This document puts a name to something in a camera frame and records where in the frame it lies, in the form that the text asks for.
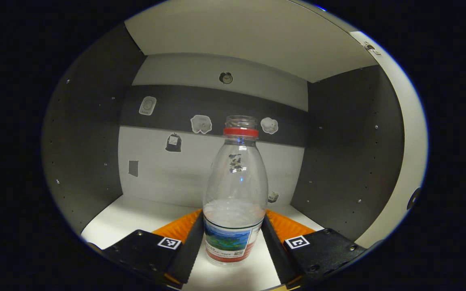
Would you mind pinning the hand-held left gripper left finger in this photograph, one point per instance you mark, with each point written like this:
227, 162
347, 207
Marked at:
188, 254

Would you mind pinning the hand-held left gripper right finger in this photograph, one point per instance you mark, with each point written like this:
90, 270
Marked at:
275, 254

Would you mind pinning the clear plastic water bottle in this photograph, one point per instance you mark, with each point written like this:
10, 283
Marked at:
235, 182

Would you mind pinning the white cabinet door cat sticker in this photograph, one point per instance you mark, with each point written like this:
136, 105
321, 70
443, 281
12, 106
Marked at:
411, 141

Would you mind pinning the white and grey cabinet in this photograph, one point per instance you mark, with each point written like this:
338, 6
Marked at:
338, 161

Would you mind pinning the white cabinet shelf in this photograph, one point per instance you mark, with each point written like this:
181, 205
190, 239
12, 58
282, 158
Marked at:
237, 32

